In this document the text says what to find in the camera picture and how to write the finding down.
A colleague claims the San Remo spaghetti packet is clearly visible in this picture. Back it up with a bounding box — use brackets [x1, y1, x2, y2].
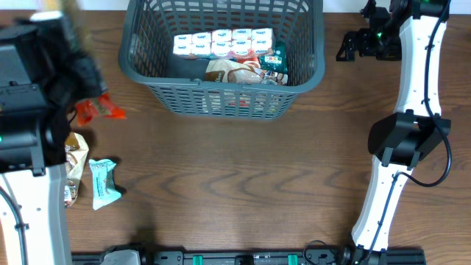
[75, 93, 126, 126]

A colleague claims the white brown snack bag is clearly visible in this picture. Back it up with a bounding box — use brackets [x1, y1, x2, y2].
[64, 132, 89, 208]
[204, 60, 288, 85]

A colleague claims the grey plastic basket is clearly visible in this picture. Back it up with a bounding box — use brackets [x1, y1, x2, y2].
[118, 0, 325, 119]

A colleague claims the green Nescafe coffee bag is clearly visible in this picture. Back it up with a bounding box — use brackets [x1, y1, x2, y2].
[258, 41, 288, 74]

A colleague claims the light blue snack bar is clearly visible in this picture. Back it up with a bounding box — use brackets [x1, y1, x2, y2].
[88, 159, 121, 211]

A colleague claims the Kleenex tissue multipack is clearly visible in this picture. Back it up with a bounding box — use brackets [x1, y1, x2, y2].
[173, 28, 276, 59]

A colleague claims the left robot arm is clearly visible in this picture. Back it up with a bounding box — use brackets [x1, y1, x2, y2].
[1, 10, 107, 264]

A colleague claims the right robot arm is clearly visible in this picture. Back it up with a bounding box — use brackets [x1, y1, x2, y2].
[336, 0, 453, 264]

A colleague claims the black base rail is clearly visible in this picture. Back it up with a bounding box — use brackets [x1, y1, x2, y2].
[72, 241, 427, 265]

